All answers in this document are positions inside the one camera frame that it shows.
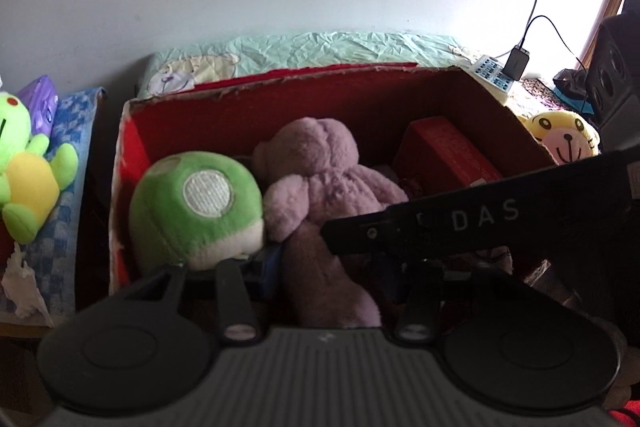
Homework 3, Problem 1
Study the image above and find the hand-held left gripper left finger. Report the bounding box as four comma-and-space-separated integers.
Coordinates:
120, 252, 282, 349

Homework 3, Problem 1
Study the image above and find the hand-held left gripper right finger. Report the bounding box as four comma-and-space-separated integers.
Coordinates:
392, 254, 501, 344

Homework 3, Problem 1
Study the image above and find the green mushroom plush toy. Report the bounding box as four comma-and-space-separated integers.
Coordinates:
129, 151, 265, 272

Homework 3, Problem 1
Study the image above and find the purple plush bear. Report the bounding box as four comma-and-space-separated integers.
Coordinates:
252, 117, 410, 329

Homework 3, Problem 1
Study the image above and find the red cardboard box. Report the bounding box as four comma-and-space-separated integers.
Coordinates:
109, 63, 561, 325

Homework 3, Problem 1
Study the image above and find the black and teal cloth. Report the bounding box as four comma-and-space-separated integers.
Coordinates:
552, 67, 597, 114

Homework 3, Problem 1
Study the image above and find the patterned cloth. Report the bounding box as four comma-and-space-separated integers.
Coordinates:
519, 77, 557, 108

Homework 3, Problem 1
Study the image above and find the small red box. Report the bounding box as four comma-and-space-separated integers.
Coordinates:
394, 116, 505, 198

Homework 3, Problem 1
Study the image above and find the black speaker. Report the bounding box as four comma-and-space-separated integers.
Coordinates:
581, 0, 640, 138

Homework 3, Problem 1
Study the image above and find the white power strip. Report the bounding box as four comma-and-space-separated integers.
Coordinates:
471, 54, 517, 104

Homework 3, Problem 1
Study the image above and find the black charger adapter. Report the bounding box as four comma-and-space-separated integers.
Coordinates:
502, 46, 532, 80

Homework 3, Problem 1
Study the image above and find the pale green printed sheet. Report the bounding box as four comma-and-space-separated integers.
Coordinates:
136, 31, 482, 100

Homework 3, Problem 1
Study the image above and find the blue checkered towel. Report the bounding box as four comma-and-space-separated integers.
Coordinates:
0, 87, 108, 324

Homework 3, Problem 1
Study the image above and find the crumpled white tissue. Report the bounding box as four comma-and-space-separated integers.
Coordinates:
2, 242, 54, 327

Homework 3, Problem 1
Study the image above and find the green and yellow plush toy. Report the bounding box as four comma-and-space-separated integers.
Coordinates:
0, 92, 80, 244

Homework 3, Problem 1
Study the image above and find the purple tissue packet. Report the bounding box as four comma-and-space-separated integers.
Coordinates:
16, 75, 61, 144

